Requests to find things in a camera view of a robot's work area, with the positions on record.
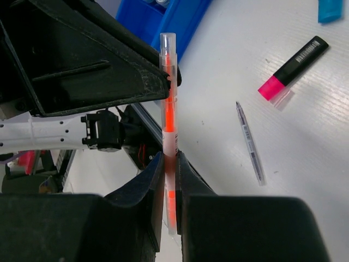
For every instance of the orange clear pen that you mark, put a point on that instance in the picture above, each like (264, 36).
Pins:
(168, 63)

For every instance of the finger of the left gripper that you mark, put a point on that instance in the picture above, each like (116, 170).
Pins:
(61, 58)

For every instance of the blue-capped black highlighter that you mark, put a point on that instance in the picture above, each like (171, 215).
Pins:
(329, 10)

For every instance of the grey clear pen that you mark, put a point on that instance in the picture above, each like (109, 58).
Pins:
(255, 160)

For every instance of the pink-capped black highlighter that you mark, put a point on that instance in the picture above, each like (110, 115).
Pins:
(293, 67)

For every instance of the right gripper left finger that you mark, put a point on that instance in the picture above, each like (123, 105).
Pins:
(124, 225)

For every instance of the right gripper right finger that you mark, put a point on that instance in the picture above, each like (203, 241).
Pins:
(242, 228)

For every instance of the blue plastic bin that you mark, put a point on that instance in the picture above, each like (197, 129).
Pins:
(147, 19)

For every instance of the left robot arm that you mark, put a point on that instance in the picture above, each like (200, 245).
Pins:
(98, 129)

